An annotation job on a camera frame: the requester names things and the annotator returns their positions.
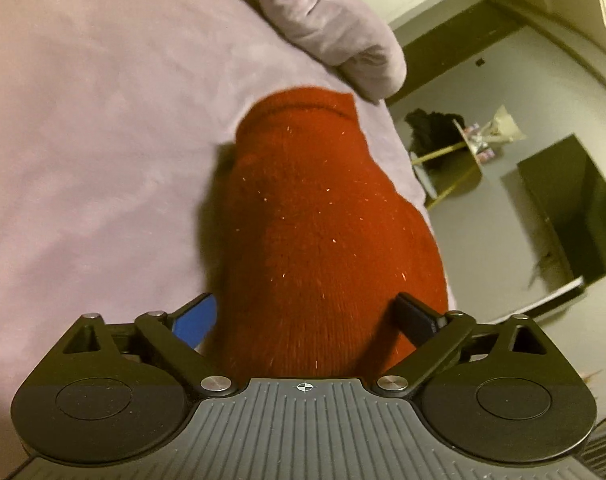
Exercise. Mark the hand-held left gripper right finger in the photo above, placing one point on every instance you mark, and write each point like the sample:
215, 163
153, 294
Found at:
412, 311

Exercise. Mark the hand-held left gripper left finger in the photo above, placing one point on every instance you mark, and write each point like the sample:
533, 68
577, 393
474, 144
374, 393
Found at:
198, 321

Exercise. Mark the red knitted sock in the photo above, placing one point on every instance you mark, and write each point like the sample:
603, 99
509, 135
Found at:
323, 240

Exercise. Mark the small table with yellow legs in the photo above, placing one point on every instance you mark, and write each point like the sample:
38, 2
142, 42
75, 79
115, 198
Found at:
458, 165

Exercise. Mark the black cloth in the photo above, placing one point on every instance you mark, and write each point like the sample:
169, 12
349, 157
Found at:
433, 127

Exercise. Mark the white paper bag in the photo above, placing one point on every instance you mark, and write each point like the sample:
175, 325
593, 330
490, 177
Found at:
498, 132

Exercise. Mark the purple bedsheet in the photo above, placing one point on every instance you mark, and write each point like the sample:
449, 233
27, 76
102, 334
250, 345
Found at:
93, 135

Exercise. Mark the crumpled purple blanket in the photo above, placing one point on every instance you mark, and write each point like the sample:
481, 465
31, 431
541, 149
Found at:
333, 25

